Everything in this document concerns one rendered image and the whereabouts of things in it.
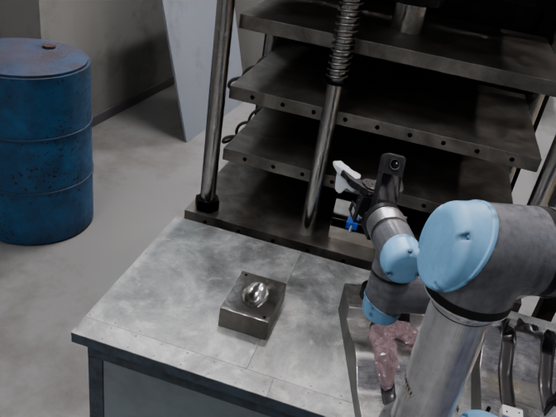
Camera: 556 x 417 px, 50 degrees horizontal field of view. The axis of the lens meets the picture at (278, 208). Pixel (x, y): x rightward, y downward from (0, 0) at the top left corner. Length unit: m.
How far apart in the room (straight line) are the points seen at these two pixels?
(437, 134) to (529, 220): 1.34
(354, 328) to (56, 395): 1.40
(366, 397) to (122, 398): 0.76
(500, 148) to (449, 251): 1.40
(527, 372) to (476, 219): 1.14
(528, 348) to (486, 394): 0.23
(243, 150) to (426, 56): 0.76
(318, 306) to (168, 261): 0.53
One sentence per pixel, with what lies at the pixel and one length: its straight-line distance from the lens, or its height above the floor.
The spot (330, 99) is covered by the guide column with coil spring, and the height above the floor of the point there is 1.34.
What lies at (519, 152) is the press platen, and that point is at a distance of 2.14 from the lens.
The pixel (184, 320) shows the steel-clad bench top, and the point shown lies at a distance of 1.81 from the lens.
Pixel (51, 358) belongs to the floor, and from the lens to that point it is 2.86.
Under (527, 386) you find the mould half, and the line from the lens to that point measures 1.81.
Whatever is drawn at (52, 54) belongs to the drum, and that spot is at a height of 0.97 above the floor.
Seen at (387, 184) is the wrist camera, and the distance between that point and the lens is 1.19.
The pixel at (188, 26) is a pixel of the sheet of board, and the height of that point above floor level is 0.81.
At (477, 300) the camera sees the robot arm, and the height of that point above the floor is 1.58.
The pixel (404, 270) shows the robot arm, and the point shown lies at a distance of 1.06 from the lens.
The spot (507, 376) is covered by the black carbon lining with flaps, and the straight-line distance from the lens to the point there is 1.82.
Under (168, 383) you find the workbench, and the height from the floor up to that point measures 0.67.
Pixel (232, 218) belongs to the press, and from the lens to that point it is 2.33.
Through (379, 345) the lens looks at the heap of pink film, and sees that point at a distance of 1.68.
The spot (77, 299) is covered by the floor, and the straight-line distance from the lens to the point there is 3.15.
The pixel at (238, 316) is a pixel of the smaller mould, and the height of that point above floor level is 0.86.
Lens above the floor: 2.01
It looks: 30 degrees down
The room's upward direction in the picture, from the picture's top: 9 degrees clockwise
